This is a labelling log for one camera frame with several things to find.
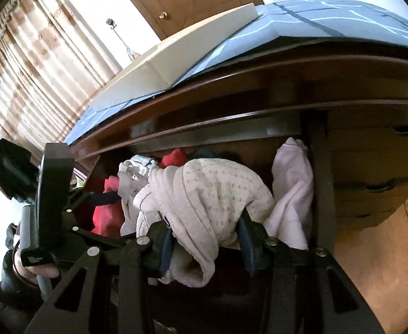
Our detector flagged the cream dotted underwear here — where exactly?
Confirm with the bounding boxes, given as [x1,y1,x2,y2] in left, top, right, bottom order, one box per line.
[134,158,276,288]

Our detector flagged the white grey underwear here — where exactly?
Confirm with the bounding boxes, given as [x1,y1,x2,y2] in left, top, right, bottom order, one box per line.
[118,155,159,237]

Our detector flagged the white flat board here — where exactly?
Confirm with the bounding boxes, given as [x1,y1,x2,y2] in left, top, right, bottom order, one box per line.
[91,3,260,112]

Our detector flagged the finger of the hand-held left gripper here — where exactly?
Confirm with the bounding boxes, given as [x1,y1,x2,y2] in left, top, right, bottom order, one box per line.
[70,224,136,248]
[65,190,121,216]

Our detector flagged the dark wooden bed frame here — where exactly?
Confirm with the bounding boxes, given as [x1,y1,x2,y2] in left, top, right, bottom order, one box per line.
[72,38,408,168]

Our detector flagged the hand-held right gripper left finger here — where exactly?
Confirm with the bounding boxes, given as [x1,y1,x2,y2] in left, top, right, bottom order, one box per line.
[25,221,177,334]

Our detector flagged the dark wooden desk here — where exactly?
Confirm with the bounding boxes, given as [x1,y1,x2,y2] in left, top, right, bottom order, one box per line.
[73,111,337,334]

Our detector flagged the beige patterned curtain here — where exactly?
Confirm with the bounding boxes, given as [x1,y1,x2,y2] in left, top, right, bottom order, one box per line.
[0,0,121,147]

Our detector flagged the pale pink underwear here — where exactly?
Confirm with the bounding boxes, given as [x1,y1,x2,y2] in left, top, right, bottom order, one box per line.
[263,137,314,251]

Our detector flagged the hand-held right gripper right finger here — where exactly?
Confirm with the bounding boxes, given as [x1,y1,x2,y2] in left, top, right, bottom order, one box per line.
[237,209,387,334]

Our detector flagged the wooden side drawers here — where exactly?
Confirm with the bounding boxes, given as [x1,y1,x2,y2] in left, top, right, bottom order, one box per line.
[326,106,408,230]

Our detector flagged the person's left forearm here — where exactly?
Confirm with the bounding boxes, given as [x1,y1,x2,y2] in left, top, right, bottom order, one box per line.
[0,250,48,334]

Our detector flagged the person's left hand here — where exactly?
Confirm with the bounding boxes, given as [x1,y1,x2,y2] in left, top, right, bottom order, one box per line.
[14,250,60,279]

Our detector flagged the slim metal stand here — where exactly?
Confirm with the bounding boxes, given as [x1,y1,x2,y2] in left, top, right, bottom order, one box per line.
[106,17,142,61]

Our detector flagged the blue plaid bedsheet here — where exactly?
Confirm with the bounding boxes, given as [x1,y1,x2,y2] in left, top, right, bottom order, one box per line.
[63,0,408,145]

